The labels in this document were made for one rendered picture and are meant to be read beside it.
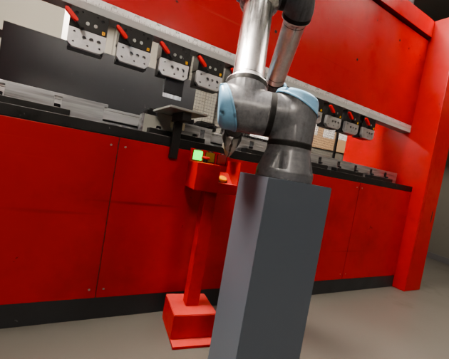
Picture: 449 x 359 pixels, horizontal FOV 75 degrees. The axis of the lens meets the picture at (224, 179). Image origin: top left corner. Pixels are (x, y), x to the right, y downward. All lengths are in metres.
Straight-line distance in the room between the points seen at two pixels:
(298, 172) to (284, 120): 0.13
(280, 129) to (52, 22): 3.67
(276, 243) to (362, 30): 2.06
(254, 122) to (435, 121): 2.38
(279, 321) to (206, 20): 1.44
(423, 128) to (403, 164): 0.33
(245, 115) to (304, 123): 0.15
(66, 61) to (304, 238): 1.70
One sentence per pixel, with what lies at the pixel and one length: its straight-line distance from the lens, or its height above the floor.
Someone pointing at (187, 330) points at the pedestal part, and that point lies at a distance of 1.44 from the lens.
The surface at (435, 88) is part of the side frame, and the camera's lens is 3.09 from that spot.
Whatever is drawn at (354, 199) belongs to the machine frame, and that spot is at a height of 0.70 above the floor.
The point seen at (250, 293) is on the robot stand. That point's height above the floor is 0.50.
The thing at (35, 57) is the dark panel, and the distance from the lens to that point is 2.05.
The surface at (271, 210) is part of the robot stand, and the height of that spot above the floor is 0.70.
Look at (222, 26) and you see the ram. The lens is 1.77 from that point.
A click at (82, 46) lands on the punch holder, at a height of 1.18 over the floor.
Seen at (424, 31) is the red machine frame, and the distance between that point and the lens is 3.21.
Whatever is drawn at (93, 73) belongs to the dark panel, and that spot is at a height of 1.20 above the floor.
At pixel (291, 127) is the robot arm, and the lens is 0.75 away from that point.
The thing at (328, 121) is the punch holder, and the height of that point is 1.21.
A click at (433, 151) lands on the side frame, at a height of 1.19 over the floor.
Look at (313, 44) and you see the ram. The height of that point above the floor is 1.65.
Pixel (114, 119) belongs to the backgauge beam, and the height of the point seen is 0.93.
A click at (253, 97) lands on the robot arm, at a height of 0.96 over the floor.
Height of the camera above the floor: 0.79
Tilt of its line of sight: 3 degrees down
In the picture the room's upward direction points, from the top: 10 degrees clockwise
